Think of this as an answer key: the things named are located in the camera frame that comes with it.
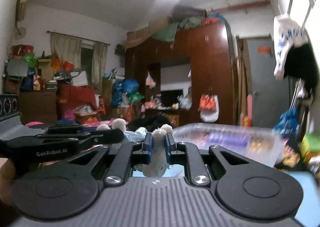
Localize white plush toy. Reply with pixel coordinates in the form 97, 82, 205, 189
142, 124, 173, 178

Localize clear plastic basket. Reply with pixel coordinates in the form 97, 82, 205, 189
173, 123, 283, 167

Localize person left hand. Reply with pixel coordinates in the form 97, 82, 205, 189
1, 159, 15, 206

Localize black clothing pile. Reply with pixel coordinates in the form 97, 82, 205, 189
126, 114, 172, 132

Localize red cloth covered furniture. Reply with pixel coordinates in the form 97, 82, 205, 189
56, 83, 97, 116

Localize blue bags pile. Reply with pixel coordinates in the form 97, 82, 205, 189
111, 79, 139, 107

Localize orange white hanging bag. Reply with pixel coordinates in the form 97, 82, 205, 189
198, 94, 220, 123

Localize purple box in basket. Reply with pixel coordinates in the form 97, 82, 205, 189
206, 132, 251, 150

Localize white hanging plastic bag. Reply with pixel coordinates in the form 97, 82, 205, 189
145, 71, 156, 89

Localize brown wooden wardrobe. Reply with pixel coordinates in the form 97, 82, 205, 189
125, 22, 236, 126

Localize beige window curtains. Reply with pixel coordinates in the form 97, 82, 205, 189
50, 32, 108, 89

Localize grey door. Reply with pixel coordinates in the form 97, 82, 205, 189
247, 37, 290, 128

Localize blue plastic bag by door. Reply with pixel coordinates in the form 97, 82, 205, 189
273, 108, 299, 139

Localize green yellow box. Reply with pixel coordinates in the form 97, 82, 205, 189
300, 133, 320, 163

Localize black hanging garment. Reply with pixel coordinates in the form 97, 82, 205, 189
284, 43, 319, 94

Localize white cap with blue letters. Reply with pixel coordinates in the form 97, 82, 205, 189
273, 14, 309, 81

